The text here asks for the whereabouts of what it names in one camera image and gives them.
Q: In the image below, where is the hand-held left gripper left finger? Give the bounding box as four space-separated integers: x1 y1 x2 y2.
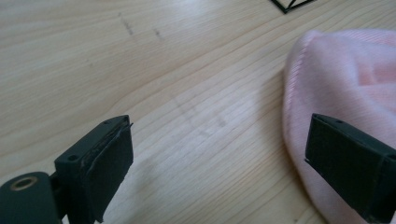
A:
53 114 134 224

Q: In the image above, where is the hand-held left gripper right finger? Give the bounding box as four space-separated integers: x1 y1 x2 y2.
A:
304 113 396 224

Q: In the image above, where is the pink knit sweater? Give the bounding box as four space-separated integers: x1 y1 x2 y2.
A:
282 29 396 224

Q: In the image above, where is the black wire rack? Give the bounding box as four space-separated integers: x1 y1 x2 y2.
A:
269 0 318 15

